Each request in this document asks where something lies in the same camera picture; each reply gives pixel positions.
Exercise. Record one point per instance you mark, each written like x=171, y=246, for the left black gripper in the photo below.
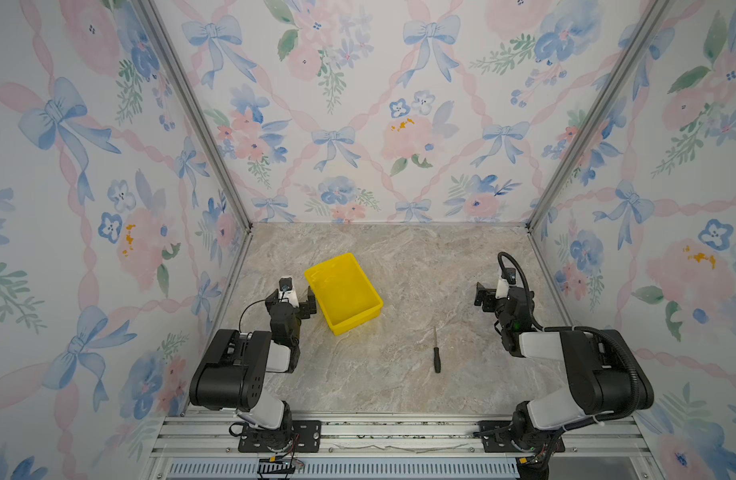
x=305, y=303

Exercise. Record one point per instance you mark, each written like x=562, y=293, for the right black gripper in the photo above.
x=488, y=297

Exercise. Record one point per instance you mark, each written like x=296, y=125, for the black handle screwdriver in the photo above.
x=437, y=362

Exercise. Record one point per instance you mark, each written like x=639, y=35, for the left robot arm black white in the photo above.
x=231, y=373

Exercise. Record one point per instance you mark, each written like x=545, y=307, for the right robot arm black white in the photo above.
x=604, y=380

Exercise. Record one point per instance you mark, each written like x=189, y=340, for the yellow plastic bin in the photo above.
x=345, y=294

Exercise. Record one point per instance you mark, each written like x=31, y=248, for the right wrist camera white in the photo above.
x=508, y=279

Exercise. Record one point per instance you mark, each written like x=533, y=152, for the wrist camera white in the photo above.
x=287, y=292
x=508, y=279

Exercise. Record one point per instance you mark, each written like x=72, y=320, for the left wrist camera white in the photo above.
x=287, y=292

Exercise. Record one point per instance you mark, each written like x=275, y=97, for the right aluminium corner post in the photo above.
x=642, y=35

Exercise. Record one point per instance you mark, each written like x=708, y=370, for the aluminium corner post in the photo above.
x=155, y=28
x=642, y=35

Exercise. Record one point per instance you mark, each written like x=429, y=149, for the aluminium rail frame base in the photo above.
x=198, y=445

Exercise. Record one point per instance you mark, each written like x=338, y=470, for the left aluminium corner post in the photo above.
x=155, y=28

